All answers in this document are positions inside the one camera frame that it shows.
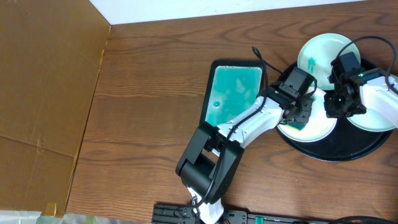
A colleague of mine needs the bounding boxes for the green yellow sponge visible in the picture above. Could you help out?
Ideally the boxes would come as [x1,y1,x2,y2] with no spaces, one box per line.
[286,122,307,131]

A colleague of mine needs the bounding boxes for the white plate with green stain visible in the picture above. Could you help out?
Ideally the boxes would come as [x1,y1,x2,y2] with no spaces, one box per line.
[276,88,337,142]

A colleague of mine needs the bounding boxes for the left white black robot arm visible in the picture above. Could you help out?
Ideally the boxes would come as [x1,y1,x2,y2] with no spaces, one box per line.
[176,88,313,223]

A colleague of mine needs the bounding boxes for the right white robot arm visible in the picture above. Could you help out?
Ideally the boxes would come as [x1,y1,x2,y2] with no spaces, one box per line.
[324,68,397,132]

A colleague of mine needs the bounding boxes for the round black serving tray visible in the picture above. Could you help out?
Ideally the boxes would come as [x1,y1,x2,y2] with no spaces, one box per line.
[271,55,396,162]

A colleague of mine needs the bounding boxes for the black tray with green water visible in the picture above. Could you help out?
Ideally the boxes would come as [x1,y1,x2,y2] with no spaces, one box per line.
[200,60,262,126]

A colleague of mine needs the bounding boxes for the near mint green plate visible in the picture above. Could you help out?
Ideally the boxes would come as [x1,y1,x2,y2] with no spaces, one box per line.
[347,109,396,132]

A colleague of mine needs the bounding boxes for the mint green plate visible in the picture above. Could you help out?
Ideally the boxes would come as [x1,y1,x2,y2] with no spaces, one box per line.
[297,33,351,90]
[347,109,396,132]

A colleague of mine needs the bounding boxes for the far mint green plate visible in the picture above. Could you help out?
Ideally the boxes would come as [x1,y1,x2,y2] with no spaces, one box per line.
[297,33,351,90]

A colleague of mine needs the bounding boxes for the brown cardboard sheet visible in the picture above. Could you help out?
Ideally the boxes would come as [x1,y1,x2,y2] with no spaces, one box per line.
[1,0,111,216]

